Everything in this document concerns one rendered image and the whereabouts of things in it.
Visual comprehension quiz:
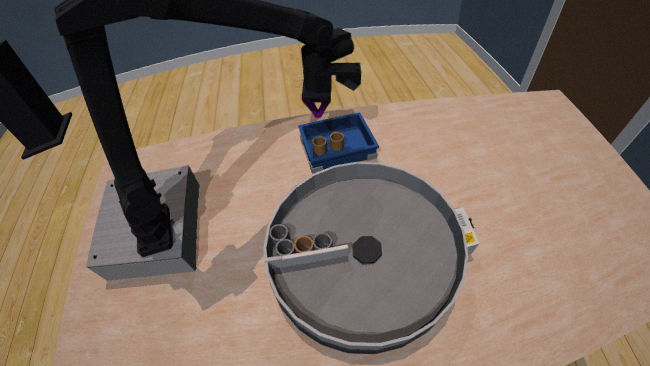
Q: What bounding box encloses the bronze bushing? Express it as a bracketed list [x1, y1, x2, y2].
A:
[330, 132, 344, 151]
[312, 136, 327, 156]
[294, 236, 314, 253]

